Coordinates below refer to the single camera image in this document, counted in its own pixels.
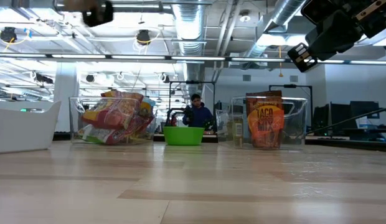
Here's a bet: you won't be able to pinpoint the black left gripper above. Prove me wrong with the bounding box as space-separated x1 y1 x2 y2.
82 0 115 28

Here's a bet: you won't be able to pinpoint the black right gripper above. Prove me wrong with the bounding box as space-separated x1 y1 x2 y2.
288 0 386 73

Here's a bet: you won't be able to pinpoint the red and yellow ramen packet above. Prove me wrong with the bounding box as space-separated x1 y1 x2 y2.
82 90 144 131

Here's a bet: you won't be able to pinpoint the blue ramen noodle packet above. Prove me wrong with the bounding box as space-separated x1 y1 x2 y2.
138 96 156 121

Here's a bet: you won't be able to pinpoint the small brown snack packet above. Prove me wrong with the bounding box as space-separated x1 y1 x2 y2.
245 90 285 149

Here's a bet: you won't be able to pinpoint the red-edged ramen noodle packet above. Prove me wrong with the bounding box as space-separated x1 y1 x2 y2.
105 110 156 145

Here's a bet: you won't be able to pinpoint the black-lid spice jar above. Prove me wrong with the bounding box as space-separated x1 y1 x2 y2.
232 116 245 147

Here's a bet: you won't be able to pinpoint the black ceiling spotlight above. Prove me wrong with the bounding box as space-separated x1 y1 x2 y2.
0 26 18 44
136 29 152 46

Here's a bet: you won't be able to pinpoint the white pillar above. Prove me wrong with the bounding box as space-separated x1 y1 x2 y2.
54 62 80 133

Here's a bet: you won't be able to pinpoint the dark desk monitors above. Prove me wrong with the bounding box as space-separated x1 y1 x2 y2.
313 101 380 130

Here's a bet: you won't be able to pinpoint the clear plastic bin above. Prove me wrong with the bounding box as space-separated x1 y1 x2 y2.
68 96 158 146
229 96 308 150

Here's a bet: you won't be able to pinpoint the long ceiling light bar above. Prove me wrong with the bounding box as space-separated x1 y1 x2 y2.
0 52 386 65

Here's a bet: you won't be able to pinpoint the red and black device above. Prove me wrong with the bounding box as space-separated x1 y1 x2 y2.
164 107 185 127

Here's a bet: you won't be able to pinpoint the white plastic bin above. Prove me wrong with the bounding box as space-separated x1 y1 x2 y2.
0 100 62 155

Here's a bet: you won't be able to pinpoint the person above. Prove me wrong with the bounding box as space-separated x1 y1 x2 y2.
182 93 215 129

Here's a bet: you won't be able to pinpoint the green plastic bowl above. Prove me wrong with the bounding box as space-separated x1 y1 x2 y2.
163 126 205 146

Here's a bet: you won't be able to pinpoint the silver ventilation duct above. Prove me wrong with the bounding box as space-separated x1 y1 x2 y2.
171 0 210 94
242 0 308 60

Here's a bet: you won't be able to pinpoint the black metal frame rig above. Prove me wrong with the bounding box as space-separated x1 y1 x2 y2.
269 83 314 125
168 80 216 118

